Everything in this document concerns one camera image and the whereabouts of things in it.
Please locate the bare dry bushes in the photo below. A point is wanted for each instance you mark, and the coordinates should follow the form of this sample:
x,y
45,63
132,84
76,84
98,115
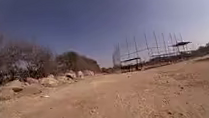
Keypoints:
x,y
19,63

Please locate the dark open metal shelter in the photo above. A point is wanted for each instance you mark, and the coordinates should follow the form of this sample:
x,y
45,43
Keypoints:
x,y
130,63

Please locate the dark green trees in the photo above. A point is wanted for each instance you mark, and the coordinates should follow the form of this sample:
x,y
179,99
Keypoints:
x,y
77,62

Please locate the tall pole net fence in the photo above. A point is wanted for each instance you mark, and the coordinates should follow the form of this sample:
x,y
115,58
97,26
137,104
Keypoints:
x,y
148,48

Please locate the sandy dirt track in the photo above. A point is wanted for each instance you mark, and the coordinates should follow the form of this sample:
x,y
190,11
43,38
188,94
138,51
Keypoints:
x,y
127,97

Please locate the row of pale boulders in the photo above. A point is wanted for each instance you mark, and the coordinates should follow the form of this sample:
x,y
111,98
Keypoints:
x,y
50,81

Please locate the raised canopy platform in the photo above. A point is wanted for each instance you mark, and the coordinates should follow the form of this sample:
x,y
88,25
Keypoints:
x,y
180,47

